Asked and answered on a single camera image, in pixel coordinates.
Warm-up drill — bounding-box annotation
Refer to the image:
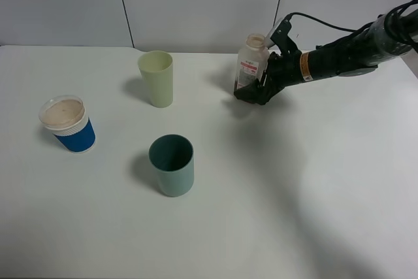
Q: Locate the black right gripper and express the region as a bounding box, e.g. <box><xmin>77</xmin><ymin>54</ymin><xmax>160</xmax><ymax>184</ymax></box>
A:
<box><xmin>233</xmin><ymin>50</ymin><xmax>302</xmax><ymax>105</ymax></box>

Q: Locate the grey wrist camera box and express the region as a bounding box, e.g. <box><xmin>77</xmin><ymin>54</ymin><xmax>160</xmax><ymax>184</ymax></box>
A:
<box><xmin>264</xmin><ymin>14</ymin><xmax>298</xmax><ymax>56</ymax></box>

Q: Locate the black camera cable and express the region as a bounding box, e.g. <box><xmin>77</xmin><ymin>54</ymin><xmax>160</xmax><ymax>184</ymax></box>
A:
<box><xmin>286</xmin><ymin>12</ymin><xmax>355</xmax><ymax>33</ymax></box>

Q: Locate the blue paper cup with lid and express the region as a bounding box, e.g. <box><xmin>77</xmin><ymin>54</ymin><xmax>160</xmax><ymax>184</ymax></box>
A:
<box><xmin>39</xmin><ymin>95</ymin><xmax>96</xmax><ymax>153</ymax></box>

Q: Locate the pale yellow-green plastic cup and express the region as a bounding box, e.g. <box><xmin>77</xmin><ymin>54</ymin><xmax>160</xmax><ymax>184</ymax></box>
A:
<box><xmin>138</xmin><ymin>50</ymin><xmax>173</xmax><ymax>108</ymax></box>

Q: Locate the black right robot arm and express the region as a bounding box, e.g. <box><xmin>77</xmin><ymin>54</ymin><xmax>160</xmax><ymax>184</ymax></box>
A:
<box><xmin>234</xmin><ymin>0</ymin><xmax>417</xmax><ymax>105</ymax></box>

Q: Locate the teal green plastic cup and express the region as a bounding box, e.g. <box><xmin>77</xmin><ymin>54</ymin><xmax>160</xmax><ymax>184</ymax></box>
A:
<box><xmin>148</xmin><ymin>134</ymin><xmax>195</xmax><ymax>197</ymax></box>

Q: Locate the clear plastic drink bottle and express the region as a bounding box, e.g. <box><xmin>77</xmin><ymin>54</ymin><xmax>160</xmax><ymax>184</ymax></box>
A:
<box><xmin>234</xmin><ymin>33</ymin><xmax>270</xmax><ymax>91</ymax></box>

